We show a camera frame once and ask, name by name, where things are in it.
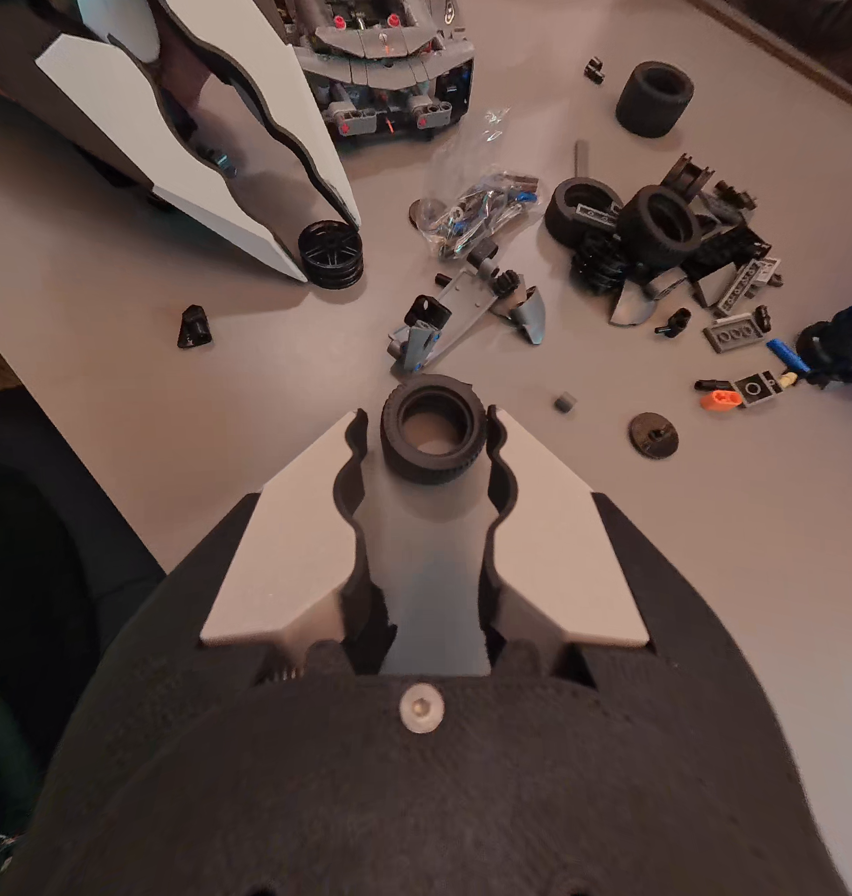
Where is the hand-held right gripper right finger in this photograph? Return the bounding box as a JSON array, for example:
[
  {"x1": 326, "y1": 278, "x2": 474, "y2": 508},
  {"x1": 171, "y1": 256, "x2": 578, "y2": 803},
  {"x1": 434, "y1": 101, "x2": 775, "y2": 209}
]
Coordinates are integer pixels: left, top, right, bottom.
[{"x1": 479, "y1": 405, "x2": 652, "y2": 652}]

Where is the black triangular toy brick panel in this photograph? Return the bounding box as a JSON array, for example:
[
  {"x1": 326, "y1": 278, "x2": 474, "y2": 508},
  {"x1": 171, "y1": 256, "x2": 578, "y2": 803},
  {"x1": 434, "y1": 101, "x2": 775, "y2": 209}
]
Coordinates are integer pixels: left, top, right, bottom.
[{"x1": 176, "y1": 303, "x2": 215, "y2": 350}]

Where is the blue toy axle pin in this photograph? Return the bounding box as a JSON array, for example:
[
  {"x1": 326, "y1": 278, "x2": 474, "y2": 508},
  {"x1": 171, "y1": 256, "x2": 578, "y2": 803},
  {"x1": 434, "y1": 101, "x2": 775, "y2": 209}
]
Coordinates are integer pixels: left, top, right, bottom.
[{"x1": 765, "y1": 338, "x2": 812, "y2": 375}]

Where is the grey curved panel assembly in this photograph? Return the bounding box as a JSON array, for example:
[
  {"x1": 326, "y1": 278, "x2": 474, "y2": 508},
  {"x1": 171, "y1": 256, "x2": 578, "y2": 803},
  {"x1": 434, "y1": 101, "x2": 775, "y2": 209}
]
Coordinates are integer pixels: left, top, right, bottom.
[{"x1": 388, "y1": 268, "x2": 547, "y2": 373}]

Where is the black rubber toy tyre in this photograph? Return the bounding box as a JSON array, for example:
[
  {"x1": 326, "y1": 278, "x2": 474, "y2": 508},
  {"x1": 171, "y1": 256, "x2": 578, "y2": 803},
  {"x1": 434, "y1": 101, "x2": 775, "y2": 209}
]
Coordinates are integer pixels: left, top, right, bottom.
[
  {"x1": 617, "y1": 184, "x2": 701, "y2": 272},
  {"x1": 379, "y1": 373, "x2": 480, "y2": 487},
  {"x1": 615, "y1": 60, "x2": 696, "y2": 139},
  {"x1": 544, "y1": 177, "x2": 624, "y2": 247}
]

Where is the grey square tile with hole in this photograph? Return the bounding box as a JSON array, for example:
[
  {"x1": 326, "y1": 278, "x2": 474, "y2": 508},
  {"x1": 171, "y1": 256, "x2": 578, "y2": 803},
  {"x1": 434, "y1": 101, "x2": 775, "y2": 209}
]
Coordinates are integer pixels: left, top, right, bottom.
[{"x1": 732, "y1": 370, "x2": 782, "y2": 408}]

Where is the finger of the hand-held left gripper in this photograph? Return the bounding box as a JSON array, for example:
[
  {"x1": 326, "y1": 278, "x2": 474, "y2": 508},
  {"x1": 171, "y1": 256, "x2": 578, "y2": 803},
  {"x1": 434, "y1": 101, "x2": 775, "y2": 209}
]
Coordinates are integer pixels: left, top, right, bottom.
[
  {"x1": 34, "y1": 34, "x2": 309, "y2": 285},
  {"x1": 153, "y1": 0, "x2": 363, "y2": 231}
]

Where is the grey toy brick car model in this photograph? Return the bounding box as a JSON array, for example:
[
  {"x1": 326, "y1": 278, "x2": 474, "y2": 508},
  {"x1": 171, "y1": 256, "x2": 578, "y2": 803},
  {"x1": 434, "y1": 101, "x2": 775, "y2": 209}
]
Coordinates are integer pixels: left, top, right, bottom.
[{"x1": 286, "y1": 0, "x2": 477, "y2": 142}]

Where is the pile of small toy bricks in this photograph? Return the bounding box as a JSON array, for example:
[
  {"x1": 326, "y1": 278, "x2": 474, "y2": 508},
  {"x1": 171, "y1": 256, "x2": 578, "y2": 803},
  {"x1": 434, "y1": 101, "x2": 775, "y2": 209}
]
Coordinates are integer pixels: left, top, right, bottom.
[{"x1": 610, "y1": 178, "x2": 784, "y2": 354}]

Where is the small clear bag of pins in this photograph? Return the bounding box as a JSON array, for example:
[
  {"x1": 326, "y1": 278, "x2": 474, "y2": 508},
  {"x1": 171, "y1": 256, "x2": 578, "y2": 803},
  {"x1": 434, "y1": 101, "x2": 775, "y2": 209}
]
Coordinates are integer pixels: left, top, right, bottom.
[{"x1": 407, "y1": 105, "x2": 544, "y2": 262}]

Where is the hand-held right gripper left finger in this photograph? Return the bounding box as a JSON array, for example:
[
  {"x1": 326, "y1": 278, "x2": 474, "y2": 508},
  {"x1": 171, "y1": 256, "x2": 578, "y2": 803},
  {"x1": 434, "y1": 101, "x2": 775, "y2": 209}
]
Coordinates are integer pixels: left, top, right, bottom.
[{"x1": 199, "y1": 408, "x2": 392, "y2": 655}]

